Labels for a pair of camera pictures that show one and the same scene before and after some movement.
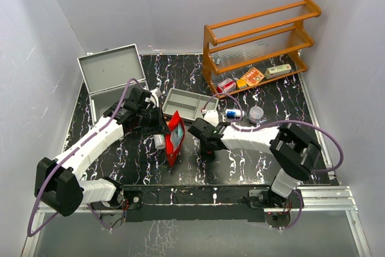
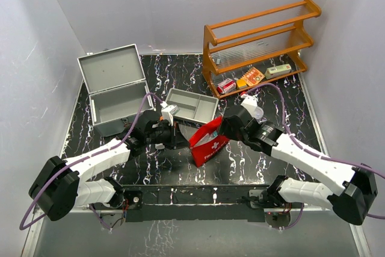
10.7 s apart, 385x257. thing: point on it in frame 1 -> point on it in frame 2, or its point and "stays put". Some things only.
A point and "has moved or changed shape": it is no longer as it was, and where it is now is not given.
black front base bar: (187, 202) stays put
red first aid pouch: (174, 138) has moved or changed shape
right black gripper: (205, 148) -> (225, 130)
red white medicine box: (227, 85) stays put
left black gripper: (159, 127) -> (172, 144)
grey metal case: (105, 76) stays put
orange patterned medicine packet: (252, 76) stays put
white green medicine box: (272, 71) stays put
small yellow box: (241, 83) stays put
